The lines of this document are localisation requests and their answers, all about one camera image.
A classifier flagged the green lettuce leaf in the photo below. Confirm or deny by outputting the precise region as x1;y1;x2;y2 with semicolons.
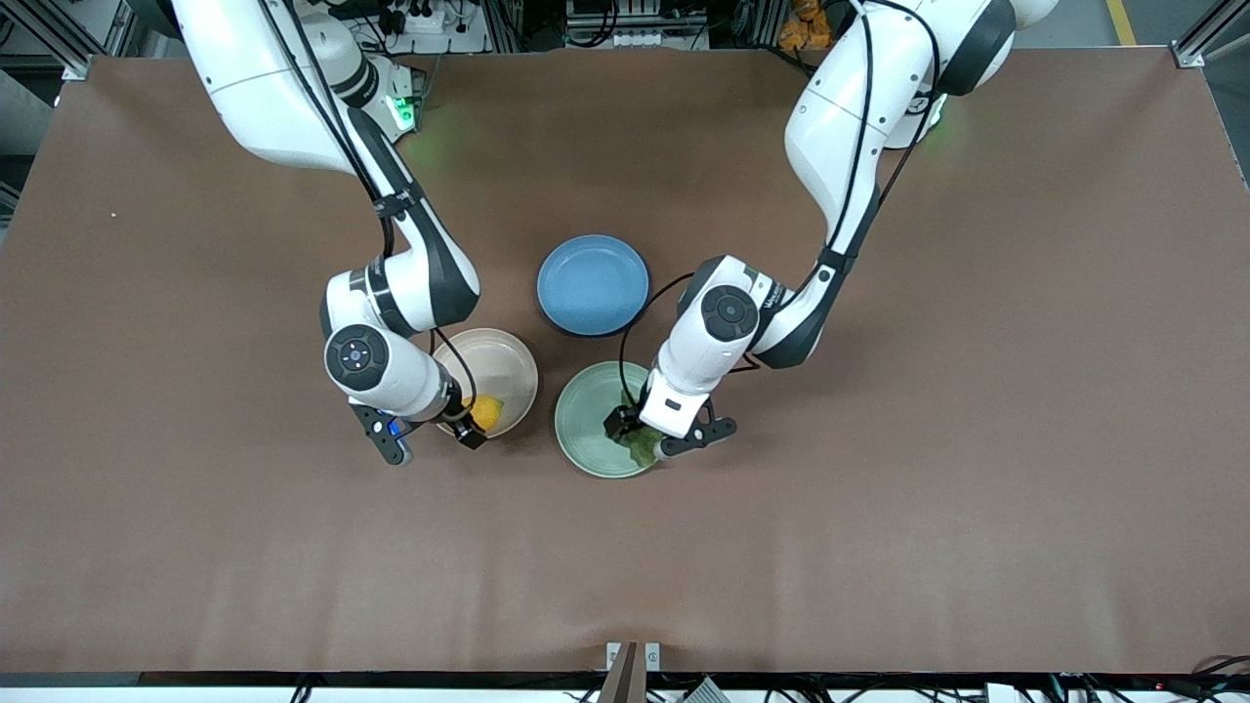
613;391;667;468

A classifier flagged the green round plate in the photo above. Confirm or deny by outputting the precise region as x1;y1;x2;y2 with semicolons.
554;361;675;479

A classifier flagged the beige round plate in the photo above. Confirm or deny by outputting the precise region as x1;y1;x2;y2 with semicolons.
430;328;540;440

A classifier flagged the blue round plate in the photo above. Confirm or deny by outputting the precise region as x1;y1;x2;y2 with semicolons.
536;234;650;338

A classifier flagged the white power strip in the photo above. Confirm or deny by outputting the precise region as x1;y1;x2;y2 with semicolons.
376;0;489;55

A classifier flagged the orange plastic fruit pile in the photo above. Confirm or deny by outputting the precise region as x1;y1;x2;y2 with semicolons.
776;0;833;52

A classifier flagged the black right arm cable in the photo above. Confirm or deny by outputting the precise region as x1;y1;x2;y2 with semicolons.
256;0;481;423

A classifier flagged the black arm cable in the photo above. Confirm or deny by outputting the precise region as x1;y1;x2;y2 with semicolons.
619;0;943;406
256;0;481;423

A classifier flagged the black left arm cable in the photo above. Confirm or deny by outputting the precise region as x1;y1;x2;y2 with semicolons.
619;0;943;406

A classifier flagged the small metal bracket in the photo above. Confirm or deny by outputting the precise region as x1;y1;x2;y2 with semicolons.
605;641;662;675

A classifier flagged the brown mounting post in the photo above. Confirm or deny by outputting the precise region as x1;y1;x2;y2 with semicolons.
598;641;647;703

